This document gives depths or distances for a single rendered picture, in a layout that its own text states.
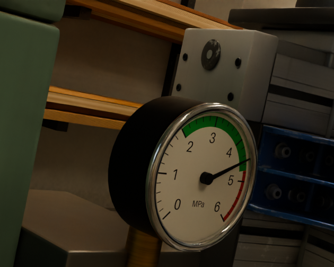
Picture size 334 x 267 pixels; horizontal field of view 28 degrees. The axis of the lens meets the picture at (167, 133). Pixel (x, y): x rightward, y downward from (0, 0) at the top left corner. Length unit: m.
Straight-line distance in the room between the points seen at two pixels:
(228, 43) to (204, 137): 0.44
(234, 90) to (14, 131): 0.42
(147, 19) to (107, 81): 0.65
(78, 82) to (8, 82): 3.21
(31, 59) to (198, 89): 0.46
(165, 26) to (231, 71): 2.48
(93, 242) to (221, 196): 0.06
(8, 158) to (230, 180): 0.10
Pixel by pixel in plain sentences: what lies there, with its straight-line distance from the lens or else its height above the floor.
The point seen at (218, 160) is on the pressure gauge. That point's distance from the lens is 0.28.
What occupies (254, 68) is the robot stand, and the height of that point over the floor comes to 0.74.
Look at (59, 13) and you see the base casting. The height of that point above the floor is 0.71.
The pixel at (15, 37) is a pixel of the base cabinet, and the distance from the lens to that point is 0.28.
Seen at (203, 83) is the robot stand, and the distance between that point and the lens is 0.73.
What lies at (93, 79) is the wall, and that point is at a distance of 3.55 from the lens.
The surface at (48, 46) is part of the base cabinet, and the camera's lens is 0.29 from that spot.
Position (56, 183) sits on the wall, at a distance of 3.53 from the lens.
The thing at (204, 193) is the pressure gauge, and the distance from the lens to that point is 0.28.
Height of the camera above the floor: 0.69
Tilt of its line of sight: 3 degrees down
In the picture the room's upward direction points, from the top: 12 degrees clockwise
